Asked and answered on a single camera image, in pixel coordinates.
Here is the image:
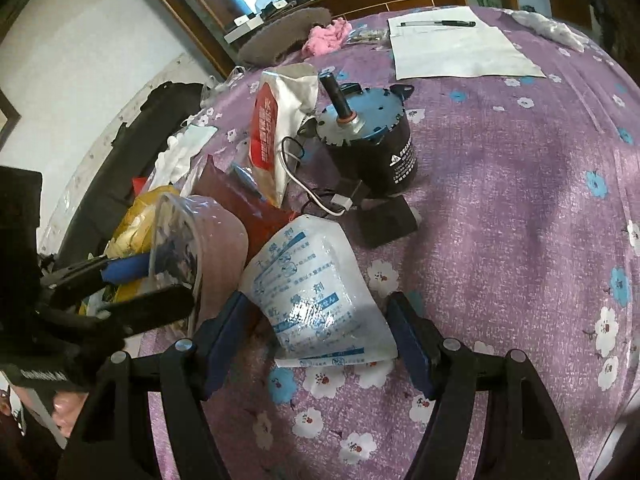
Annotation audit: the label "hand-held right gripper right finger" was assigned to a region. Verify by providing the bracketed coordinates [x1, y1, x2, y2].
[385, 291, 581, 480]

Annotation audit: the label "black luggage bag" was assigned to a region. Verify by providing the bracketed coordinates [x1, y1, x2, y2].
[37, 80, 212, 272]

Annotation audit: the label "white desiccant packet blue print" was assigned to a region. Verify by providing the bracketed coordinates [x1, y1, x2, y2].
[238, 213, 399, 369]

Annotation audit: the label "white crumpled cloth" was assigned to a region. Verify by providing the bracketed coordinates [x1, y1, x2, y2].
[512, 7, 587, 54]

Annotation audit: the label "white plastic bag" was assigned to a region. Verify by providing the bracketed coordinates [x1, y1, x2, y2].
[200, 65, 249, 112]

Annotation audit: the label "framed wall picture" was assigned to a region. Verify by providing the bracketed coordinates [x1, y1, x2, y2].
[0, 87, 22, 152]

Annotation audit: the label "brown cushion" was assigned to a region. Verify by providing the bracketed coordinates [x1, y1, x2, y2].
[237, 6, 334, 65]

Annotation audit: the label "pink fluffy cloth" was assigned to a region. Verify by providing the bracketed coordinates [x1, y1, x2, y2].
[301, 18, 354, 58]

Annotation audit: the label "clear plastic bag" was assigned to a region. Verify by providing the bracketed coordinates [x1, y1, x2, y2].
[147, 192, 251, 332]

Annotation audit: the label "purple floral bedsheet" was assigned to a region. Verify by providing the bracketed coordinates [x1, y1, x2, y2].
[135, 5, 640, 480]

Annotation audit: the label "person's left hand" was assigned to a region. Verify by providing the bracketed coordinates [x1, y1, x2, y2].
[49, 390, 89, 438]

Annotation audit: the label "small white box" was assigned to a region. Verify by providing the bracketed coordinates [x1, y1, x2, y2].
[223, 14, 264, 44]

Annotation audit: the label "white box with yellow tape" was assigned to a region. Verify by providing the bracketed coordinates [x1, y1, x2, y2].
[106, 185, 182, 313]

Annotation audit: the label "white cloth gloves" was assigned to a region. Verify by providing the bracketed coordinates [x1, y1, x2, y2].
[148, 124, 219, 192]

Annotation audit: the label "blue and black electric motor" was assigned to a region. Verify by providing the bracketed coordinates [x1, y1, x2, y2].
[314, 70, 419, 197]

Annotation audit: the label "black square block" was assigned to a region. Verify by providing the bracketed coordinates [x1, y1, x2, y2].
[359, 194, 422, 249]

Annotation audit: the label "white paper sheet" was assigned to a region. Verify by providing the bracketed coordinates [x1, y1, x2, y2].
[387, 5, 547, 80]

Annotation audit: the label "motor cable with white connector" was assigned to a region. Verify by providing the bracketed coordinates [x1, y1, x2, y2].
[280, 135, 362, 219]

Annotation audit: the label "red and white packet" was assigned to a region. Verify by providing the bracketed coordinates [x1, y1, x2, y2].
[247, 63, 321, 209]

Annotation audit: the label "black pen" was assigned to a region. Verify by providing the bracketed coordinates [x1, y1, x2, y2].
[398, 19, 477, 29]

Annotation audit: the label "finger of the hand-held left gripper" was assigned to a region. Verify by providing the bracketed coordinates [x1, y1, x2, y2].
[80, 283, 196, 334]
[42, 252, 152, 302]

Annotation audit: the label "dark red pouch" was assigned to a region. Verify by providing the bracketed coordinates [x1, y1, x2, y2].
[192, 155, 302, 262]

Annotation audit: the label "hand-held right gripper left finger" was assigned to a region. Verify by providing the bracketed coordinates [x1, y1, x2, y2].
[57, 291, 251, 480]

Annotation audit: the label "clear bag of small parts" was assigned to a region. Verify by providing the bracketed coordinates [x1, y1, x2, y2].
[349, 27, 392, 45]

